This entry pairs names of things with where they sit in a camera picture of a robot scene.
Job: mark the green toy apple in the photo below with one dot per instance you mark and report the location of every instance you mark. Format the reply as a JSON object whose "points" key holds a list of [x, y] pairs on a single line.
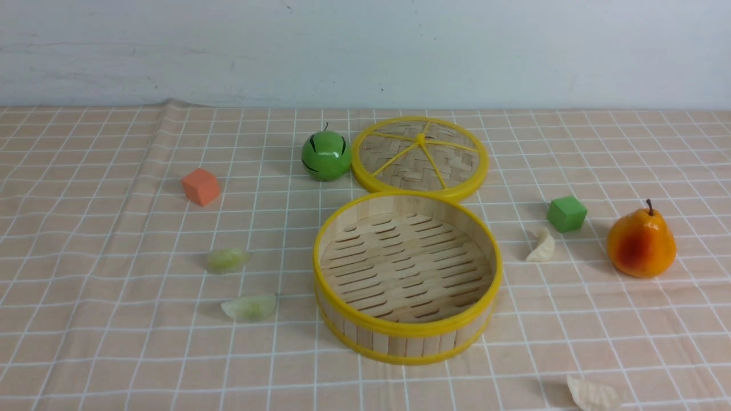
{"points": [[326, 155]]}

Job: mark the bamboo steamer tray yellow rim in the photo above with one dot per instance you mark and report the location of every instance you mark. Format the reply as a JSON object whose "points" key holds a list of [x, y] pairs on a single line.
{"points": [[406, 277]]}

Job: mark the white dumpling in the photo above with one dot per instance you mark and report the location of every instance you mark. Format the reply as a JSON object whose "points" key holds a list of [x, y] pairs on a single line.
{"points": [[589, 395], [545, 247]]}

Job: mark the orange yellow toy pear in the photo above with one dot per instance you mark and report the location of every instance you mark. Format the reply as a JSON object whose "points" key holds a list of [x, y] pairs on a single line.
{"points": [[641, 244]]}

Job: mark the bamboo steamer lid yellow rim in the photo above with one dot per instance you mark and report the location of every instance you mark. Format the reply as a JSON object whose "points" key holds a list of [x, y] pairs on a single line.
{"points": [[420, 154]]}

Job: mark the green foam cube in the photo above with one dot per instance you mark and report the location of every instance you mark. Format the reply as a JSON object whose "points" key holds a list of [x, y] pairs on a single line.
{"points": [[566, 214]]}

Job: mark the orange foam cube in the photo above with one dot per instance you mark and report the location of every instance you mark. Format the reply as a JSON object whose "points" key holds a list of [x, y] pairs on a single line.
{"points": [[201, 187]]}

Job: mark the pink checkered tablecloth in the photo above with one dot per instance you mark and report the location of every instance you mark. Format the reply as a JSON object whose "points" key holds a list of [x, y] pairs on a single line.
{"points": [[107, 304]]}

